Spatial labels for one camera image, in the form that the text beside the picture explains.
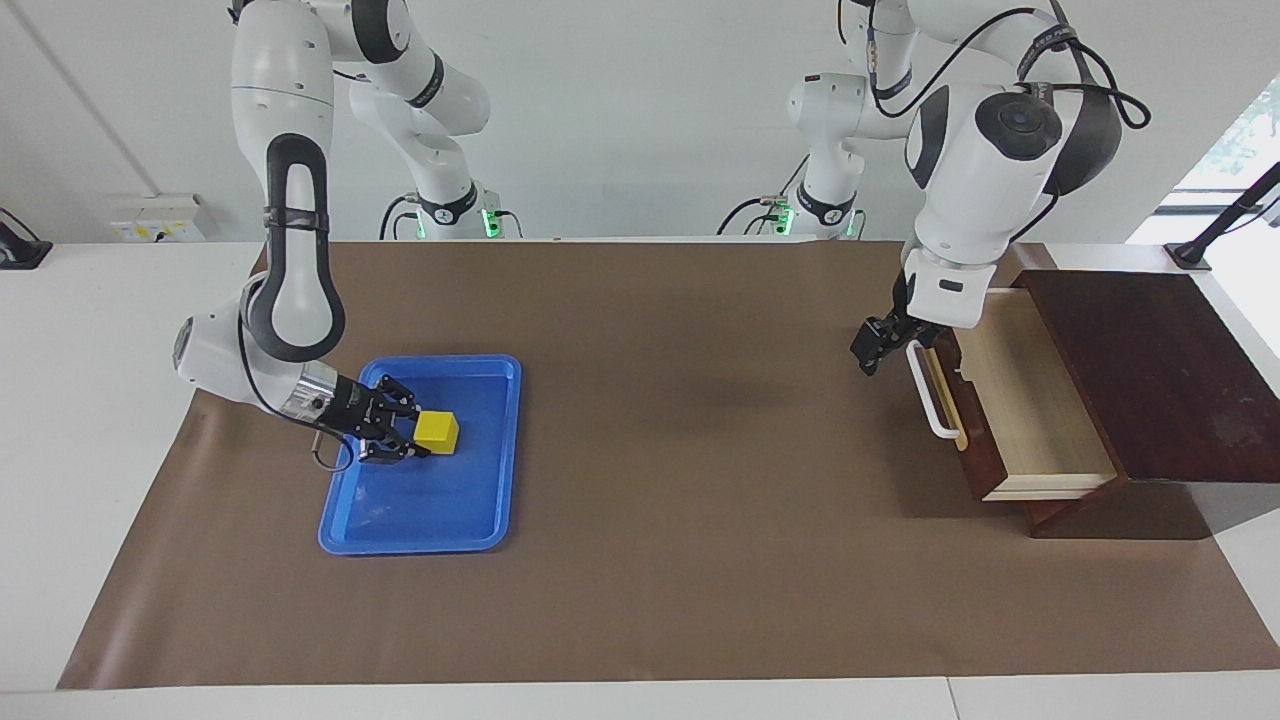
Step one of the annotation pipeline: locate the dark wooden cabinet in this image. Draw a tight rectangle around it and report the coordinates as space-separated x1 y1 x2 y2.
1015 270 1280 541

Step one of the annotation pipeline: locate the wooden drawer with white handle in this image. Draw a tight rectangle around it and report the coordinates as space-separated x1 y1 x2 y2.
905 282 1121 503

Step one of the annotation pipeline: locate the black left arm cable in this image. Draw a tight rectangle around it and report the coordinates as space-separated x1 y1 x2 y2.
865 0 1151 246

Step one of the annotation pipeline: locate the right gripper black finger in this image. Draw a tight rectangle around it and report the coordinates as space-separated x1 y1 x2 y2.
375 371 421 416
360 430 431 466

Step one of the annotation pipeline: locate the white wall cable conduit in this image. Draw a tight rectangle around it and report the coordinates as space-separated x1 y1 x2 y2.
15 0 161 198

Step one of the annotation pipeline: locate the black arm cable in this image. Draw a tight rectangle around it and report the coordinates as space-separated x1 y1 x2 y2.
865 0 1151 246
310 425 356 473

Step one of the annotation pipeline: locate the white wall socket box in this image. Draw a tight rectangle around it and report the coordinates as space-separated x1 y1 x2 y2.
108 193 208 243

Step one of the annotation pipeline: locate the bright window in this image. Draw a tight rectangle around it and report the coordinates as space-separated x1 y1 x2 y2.
1170 78 1280 216

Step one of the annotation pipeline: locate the blue plastic tray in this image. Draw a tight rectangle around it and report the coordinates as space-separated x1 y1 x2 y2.
317 353 523 557

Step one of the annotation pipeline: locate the brown table mat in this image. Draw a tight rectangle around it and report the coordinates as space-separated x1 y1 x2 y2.
57 238 1280 691

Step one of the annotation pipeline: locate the black stand base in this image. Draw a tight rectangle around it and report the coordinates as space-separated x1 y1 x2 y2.
0 207 53 271

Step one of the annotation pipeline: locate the yellow block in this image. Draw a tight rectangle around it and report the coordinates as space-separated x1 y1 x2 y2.
414 408 461 456

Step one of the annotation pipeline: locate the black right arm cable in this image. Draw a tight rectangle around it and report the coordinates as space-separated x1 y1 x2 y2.
310 425 356 473

